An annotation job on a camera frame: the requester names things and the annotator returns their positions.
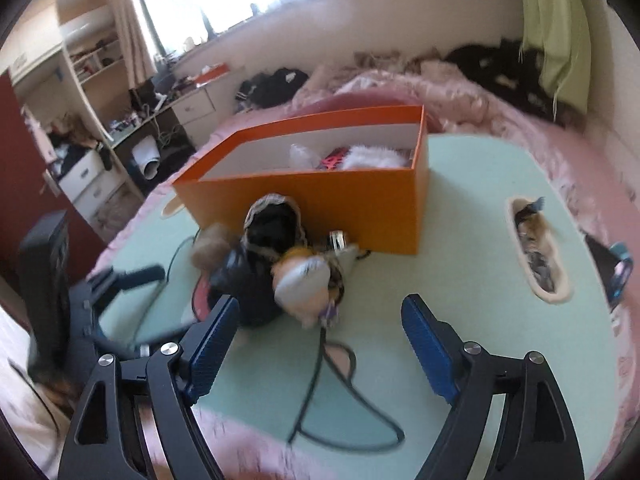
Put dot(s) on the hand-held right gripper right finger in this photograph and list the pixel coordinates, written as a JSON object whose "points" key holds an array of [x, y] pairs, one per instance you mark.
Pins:
{"points": [[430, 350]]}

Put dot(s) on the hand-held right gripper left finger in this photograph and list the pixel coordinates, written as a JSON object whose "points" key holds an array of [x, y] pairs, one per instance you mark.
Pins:
{"points": [[210, 345]]}

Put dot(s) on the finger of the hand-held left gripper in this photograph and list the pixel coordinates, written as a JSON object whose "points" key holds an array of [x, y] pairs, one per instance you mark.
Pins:
{"points": [[120, 349], [135, 277]]}

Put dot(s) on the brown furry pom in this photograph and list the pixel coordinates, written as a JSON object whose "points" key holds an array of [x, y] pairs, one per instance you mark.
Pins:
{"points": [[212, 250]]}

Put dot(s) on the cream and orange plush toy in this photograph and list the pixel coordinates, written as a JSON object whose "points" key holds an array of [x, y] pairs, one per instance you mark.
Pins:
{"points": [[300, 280]]}

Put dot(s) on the black plastic bag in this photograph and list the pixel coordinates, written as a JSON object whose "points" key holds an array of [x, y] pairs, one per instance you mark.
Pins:
{"points": [[270, 225]]}

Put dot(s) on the orange cardboard box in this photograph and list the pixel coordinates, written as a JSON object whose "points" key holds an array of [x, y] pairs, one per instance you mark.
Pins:
{"points": [[310, 200]]}

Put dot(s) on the white furry pom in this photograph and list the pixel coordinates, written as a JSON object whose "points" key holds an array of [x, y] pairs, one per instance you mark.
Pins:
{"points": [[372, 156]]}

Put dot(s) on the clear plastic bag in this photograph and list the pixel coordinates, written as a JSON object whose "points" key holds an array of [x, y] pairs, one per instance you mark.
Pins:
{"points": [[302, 156]]}

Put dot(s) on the red hair clip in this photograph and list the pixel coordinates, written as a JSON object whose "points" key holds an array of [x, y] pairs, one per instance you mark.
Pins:
{"points": [[332, 161]]}

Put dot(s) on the green cartoon desktop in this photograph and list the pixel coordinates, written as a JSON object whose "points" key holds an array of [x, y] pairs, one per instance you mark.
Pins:
{"points": [[475, 270]]}

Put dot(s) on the white chest of drawers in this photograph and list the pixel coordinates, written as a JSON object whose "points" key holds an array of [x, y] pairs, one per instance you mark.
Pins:
{"points": [[85, 180]]}

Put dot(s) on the dark red door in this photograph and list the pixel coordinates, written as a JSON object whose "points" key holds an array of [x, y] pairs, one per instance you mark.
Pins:
{"points": [[20, 160]]}

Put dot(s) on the small dark blue clip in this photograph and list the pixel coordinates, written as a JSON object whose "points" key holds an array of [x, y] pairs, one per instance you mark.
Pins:
{"points": [[538, 204]]}

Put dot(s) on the white drawer cabinet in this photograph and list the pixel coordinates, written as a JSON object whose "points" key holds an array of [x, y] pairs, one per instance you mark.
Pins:
{"points": [[195, 105]]}

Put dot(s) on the black and teal object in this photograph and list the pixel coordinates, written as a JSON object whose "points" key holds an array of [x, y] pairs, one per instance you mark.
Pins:
{"points": [[620, 270]]}

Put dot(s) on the small orange storage box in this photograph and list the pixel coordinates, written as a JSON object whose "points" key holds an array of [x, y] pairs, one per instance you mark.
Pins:
{"points": [[210, 74]]}

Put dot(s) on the black clothes with white label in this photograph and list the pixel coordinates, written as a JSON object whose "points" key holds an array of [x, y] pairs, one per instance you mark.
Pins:
{"points": [[270, 87]]}

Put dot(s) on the pink bed sheet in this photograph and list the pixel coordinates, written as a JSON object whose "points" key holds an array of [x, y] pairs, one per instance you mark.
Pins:
{"points": [[590, 175]]}

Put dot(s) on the beige curtain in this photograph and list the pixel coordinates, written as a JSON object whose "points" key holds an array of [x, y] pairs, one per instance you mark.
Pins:
{"points": [[132, 30]]}

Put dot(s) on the dark pink pillow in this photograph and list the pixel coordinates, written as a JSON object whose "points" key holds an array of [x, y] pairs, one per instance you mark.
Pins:
{"points": [[360, 105]]}

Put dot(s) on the crumpled pink quilt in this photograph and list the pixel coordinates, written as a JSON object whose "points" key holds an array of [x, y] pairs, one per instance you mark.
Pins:
{"points": [[400, 85]]}

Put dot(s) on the black clothes pile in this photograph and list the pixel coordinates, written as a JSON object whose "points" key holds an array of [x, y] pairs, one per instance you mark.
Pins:
{"points": [[500, 75]]}

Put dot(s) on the beige knit cloth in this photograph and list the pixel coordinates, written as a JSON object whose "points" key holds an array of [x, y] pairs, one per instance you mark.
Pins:
{"points": [[395, 60]]}

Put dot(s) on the green hanging cloth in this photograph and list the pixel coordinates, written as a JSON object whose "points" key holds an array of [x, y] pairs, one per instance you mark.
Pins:
{"points": [[560, 35]]}

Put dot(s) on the white wall shelf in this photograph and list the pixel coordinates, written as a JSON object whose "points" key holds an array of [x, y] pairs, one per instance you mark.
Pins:
{"points": [[90, 60]]}

